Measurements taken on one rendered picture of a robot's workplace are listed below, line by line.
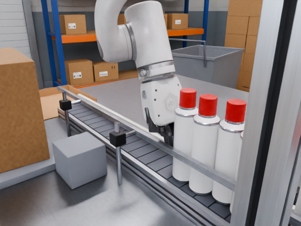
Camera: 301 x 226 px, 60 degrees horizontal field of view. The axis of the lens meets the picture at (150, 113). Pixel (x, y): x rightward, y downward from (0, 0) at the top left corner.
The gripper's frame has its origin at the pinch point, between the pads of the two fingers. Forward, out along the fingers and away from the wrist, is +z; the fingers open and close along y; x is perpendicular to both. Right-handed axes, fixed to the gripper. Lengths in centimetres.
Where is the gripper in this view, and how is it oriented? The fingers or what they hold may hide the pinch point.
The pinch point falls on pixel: (172, 143)
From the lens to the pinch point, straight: 61.5
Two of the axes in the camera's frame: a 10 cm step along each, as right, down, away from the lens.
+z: 2.2, 9.7, 1.1
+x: -6.0, 0.5, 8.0
